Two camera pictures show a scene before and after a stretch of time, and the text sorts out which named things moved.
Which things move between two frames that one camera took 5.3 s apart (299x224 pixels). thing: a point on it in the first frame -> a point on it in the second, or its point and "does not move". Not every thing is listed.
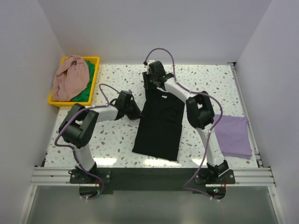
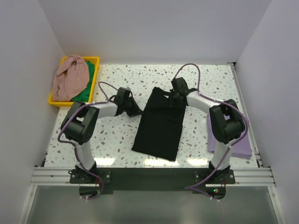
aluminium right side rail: (254, 148) does not move
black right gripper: (146, 85) -> (172, 102)
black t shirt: (159, 133) does not move
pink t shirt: (71, 79) does not move
